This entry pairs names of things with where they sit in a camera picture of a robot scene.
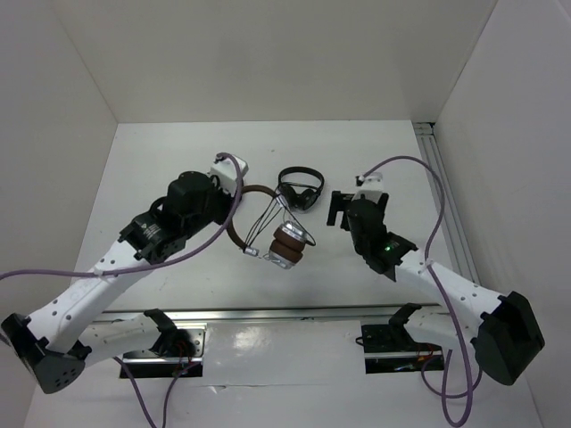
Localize brown silver headphones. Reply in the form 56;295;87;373
227;185;316;269

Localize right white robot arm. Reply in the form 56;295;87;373
327;191;545;385

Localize right black folded headphones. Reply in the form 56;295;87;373
277;166;326;212

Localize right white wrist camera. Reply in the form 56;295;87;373
352;172;384;203

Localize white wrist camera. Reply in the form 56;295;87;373
208;153;249;196
352;172;384;203

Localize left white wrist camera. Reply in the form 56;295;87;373
208;153;249;196

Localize aluminium front rail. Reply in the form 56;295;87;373
97;300;447;325

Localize aluminium side rail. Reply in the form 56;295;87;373
412;122;480;284

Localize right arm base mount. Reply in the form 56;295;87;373
355;324;444;375

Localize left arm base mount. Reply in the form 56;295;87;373
121;323;207;379

